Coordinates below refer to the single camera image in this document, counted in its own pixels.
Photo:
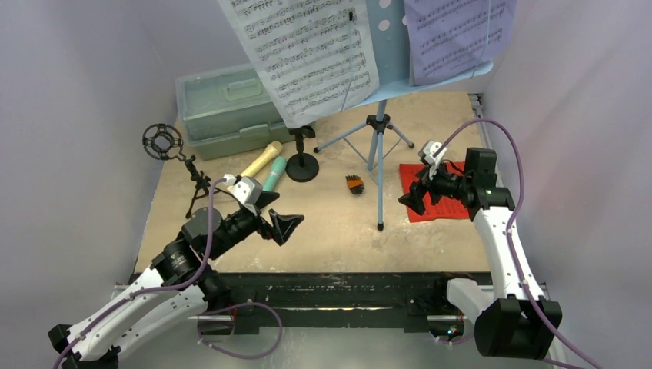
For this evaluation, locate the cream yellow microphone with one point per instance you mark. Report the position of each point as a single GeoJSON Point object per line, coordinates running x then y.
{"type": "Point", "coordinates": [270, 153]}

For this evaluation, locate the mint green microphone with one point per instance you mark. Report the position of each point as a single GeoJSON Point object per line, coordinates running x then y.
{"type": "Point", "coordinates": [277, 170]}

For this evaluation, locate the orange black hex key set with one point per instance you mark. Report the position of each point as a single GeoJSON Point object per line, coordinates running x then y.
{"type": "Point", "coordinates": [355, 184]}

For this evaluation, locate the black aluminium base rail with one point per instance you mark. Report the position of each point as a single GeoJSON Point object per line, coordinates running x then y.
{"type": "Point", "coordinates": [413, 302]}

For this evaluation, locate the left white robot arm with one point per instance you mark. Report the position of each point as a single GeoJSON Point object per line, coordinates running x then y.
{"type": "Point", "coordinates": [179, 283]}

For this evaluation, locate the light blue music stand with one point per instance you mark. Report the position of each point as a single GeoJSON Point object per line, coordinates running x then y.
{"type": "Point", "coordinates": [389, 33]}

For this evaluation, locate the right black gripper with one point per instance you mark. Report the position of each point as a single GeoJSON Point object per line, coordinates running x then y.
{"type": "Point", "coordinates": [427, 188]}

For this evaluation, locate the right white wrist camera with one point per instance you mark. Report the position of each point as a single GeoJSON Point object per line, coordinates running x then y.
{"type": "Point", "coordinates": [431, 155]}

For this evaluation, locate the lavender sheet music page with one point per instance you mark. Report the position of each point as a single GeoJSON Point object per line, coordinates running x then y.
{"type": "Point", "coordinates": [450, 38]}

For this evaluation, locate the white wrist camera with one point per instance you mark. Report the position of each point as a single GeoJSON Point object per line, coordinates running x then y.
{"type": "Point", "coordinates": [431, 155]}
{"type": "Point", "coordinates": [246, 190]}

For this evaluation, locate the grey-green plastic toolbox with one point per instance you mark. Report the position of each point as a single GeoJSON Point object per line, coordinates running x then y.
{"type": "Point", "coordinates": [227, 111]}

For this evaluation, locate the black round-base microphone stand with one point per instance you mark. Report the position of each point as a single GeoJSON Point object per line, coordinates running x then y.
{"type": "Point", "coordinates": [302, 167]}

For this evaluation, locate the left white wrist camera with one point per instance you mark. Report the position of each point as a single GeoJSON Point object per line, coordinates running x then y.
{"type": "Point", "coordinates": [246, 190]}

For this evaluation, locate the white sheet music page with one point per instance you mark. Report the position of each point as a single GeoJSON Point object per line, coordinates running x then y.
{"type": "Point", "coordinates": [314, 57]}

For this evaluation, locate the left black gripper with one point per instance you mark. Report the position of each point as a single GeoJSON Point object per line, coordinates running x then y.
{"type": "Point", "coordinates": [282, 224]}

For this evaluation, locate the red sheet music page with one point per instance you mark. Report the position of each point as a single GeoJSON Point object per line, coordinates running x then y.
{"type": "Point", "coordinates": [446, 208]}

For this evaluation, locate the black tripod microphone stand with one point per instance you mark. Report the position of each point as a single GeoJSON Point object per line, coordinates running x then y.
{"type": "Point", "coordinates": [164, 143]}

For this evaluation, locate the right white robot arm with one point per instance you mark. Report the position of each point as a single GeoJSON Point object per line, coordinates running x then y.
{"type": "Point", "coordinates": [510, 322]}

